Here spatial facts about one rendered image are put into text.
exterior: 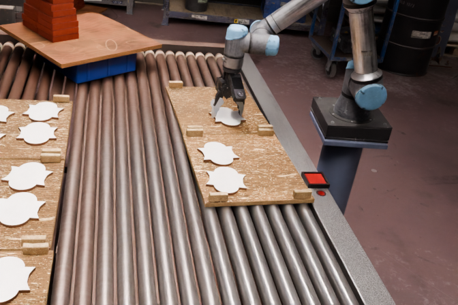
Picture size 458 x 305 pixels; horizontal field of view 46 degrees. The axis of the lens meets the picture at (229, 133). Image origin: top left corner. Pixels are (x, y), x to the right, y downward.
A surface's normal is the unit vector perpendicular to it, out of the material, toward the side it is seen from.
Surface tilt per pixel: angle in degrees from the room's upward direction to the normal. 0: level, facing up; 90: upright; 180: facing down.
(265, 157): 0
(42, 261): 0
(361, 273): 0
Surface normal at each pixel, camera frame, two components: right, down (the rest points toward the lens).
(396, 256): 0.13, -0.87
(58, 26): 0.72, 0.41
